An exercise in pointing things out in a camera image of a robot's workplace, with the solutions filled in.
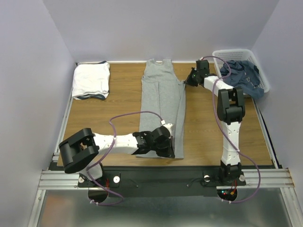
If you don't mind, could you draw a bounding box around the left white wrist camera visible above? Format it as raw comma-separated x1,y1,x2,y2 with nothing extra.
160,120,174,134

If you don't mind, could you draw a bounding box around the white plastic basket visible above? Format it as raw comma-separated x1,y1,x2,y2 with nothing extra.
213,49,269,94

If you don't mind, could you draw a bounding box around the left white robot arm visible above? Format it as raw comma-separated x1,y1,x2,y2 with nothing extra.
59,123,175,186

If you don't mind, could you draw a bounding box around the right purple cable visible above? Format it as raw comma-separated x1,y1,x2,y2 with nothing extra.
200,56,262,204

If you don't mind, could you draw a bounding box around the purple cable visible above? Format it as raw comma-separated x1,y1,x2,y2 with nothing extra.
86,111,165,206
200,56,262,204

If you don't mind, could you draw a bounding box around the blue tank top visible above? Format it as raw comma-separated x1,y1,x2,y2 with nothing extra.
224,60,264,99

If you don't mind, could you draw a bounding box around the aluminium frame rail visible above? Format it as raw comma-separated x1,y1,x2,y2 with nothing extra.
28,169,303,227

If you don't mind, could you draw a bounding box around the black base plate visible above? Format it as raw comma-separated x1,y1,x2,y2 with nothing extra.
78,166,247,198

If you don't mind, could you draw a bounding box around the folded white tank top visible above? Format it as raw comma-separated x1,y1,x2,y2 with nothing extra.
71,61,110,97

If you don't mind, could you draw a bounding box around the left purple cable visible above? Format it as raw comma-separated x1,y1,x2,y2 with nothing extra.
86,111,165,206

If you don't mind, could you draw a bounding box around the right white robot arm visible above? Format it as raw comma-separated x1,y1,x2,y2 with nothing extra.
185,60,245,184

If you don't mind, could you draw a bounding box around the grey tank top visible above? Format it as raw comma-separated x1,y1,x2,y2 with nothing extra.
141,59,186,159

